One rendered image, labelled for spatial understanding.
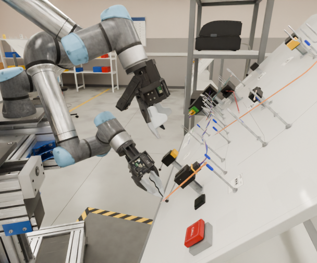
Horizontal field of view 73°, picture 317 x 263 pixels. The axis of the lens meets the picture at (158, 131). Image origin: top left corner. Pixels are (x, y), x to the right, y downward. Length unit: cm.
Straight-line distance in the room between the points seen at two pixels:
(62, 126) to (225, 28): 122
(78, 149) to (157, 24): 759
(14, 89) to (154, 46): 718
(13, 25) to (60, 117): 960
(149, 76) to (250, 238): 44
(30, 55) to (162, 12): 751
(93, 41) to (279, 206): 54
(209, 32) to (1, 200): 144
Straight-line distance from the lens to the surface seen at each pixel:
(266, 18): 157
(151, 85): 59
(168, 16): 819
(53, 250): 180
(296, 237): 108
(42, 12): 73
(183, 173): 67
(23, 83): 126
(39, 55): 86
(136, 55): 60
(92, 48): 60
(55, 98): 82
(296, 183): 47
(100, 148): 83
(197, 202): 66
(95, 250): 198
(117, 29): 61
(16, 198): 86
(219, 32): 162
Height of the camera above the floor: 149
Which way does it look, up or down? 22 degrees down
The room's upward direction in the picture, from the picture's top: straight up
